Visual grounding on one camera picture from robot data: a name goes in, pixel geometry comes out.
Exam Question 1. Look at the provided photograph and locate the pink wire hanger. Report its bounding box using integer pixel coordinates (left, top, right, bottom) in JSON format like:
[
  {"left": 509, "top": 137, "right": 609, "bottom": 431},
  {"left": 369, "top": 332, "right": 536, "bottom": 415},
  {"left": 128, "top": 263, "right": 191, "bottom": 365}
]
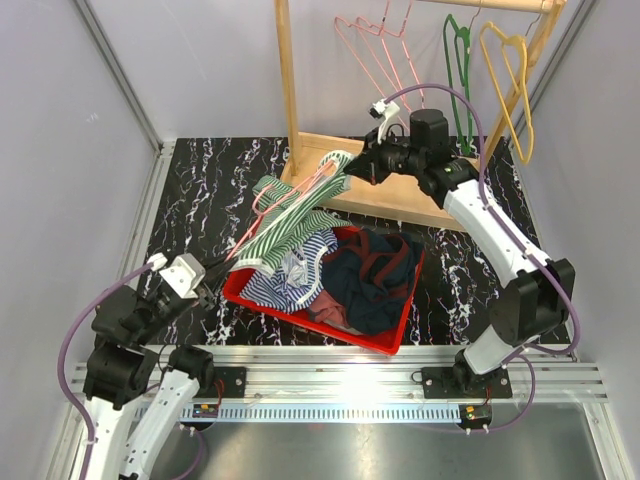
[
  {"left": 333, "top": 1, "right": 396, "bottom": 97},
  {"left": 353, "top": 1, "right": 420, "bottom": 92},
  {"left": 226, "top": 158, "right": 339, "bottom": 260}
]

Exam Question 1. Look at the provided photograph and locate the red plastic tray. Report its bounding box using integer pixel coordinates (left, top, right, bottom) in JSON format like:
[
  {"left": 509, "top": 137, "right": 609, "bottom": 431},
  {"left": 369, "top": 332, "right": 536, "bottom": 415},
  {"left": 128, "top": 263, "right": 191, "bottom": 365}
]
[{"left": 223, "top": 226, "right": 424, "bottom": 355}]

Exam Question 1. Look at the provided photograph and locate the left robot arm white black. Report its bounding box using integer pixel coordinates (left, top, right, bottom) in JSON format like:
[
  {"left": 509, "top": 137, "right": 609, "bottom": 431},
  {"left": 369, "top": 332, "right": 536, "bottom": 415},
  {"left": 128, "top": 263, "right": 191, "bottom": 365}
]
[{"left": 72, "top": 254, "right": 246, "bottom": 479}]

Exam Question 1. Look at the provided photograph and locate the red tank top grey trim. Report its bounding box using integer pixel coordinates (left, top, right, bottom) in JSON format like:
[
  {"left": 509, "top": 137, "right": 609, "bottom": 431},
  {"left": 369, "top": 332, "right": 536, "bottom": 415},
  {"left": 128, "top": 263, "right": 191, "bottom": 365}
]
[{"left": 307, "top": 290, "right": 349, "bottom": 330}]

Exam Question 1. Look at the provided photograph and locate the yellow plastic hanger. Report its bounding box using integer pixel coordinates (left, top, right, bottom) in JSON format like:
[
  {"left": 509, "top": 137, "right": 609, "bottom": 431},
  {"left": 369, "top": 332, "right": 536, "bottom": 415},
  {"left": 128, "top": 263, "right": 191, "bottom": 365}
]
[{"left": 479, "top": 21, "right": 540, "bottom": 165}]

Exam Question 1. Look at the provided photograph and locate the green white striped tank top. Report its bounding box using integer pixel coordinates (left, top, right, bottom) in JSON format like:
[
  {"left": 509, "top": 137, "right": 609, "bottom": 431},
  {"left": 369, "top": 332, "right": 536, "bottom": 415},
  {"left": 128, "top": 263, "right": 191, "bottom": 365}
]
[{"left": 232, "top": 150, "right": 355, "bottom": 276}]

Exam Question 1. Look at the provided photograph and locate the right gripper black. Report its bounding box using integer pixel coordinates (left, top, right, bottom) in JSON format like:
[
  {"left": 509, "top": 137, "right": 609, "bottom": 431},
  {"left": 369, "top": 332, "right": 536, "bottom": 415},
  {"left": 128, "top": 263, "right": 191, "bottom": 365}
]
[{"left": 348, "top": 125, "right": 427, "bottom": 185}]

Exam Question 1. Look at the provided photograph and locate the blue white striped tank top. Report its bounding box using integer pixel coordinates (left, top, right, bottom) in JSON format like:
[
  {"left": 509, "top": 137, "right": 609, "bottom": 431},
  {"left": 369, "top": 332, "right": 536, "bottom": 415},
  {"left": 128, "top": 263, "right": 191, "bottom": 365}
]
[{"left": 240, "top": 229, "right": 338, "bottom": 314}]

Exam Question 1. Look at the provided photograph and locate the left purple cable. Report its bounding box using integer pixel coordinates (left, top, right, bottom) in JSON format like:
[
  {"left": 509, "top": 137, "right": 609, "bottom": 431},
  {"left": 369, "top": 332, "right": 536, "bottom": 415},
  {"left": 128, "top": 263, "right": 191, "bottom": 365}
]
[{"left": 57, "top": 262, "right": 206, "bottom": 480}]

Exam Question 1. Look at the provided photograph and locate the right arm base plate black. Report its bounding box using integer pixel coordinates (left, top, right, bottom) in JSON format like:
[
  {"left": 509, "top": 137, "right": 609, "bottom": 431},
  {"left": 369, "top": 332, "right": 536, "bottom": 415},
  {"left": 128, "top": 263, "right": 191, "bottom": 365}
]
[{"left": 411, "top": 366, "right": 513, "bottom": 400}]

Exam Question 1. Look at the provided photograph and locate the navy maroon tank top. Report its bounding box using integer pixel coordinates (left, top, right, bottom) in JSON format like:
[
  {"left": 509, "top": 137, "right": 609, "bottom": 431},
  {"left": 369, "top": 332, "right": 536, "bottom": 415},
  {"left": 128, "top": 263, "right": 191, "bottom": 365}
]
[{"left": 322, "top": 229, "right": 424, "bottom": 335}]

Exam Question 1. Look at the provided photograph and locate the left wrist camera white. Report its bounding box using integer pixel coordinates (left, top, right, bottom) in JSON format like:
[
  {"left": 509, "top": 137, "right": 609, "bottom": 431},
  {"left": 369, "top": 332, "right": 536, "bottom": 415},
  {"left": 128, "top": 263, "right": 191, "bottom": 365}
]
[{"left": 148, "top": 253, "right": 205, "bottom": 300}]

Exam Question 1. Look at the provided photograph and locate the green plastic hanger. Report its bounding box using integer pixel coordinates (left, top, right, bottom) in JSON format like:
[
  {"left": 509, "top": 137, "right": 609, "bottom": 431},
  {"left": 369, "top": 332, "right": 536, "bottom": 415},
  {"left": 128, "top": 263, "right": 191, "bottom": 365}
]
[{"left": 442, "top": 14, "right": 475, "bottom": 155}]

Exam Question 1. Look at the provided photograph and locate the aluminium frame rail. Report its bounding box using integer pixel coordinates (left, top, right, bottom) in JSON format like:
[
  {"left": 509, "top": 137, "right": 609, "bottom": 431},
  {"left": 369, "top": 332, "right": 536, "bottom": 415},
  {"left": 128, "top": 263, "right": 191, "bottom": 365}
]
[{"left": 47, "top": 139, "right": 621, "bottom": 480}]

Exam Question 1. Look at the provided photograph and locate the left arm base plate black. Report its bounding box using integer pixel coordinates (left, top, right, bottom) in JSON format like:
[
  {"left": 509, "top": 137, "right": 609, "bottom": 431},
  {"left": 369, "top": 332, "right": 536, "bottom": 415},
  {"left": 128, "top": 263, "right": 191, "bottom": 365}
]
[{"left": 197, "top": 366, "right": 248, "bottom": 399}]

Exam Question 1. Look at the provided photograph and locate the wooden clothes rack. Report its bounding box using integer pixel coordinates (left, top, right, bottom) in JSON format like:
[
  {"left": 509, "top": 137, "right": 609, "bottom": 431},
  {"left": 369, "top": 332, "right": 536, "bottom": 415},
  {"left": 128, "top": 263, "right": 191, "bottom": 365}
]
[{"left": 274, "top": 0, "right": 566, "bottom": 231}]

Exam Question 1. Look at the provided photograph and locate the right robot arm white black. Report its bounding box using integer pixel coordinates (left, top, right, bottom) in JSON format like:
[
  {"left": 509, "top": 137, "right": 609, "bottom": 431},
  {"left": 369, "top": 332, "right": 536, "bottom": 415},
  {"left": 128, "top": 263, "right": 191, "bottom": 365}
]
[{"left": 345, "top": 100, "right": 575, "bottom": 397}]

